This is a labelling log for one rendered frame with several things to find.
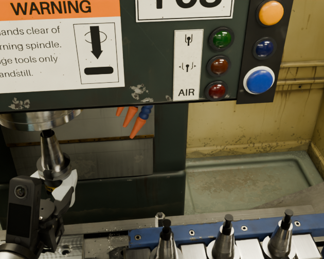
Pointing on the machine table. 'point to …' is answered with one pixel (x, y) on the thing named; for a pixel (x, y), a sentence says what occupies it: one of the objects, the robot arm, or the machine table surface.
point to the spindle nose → (36, 119)
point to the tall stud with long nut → (159, 219)
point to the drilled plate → (79, 242)
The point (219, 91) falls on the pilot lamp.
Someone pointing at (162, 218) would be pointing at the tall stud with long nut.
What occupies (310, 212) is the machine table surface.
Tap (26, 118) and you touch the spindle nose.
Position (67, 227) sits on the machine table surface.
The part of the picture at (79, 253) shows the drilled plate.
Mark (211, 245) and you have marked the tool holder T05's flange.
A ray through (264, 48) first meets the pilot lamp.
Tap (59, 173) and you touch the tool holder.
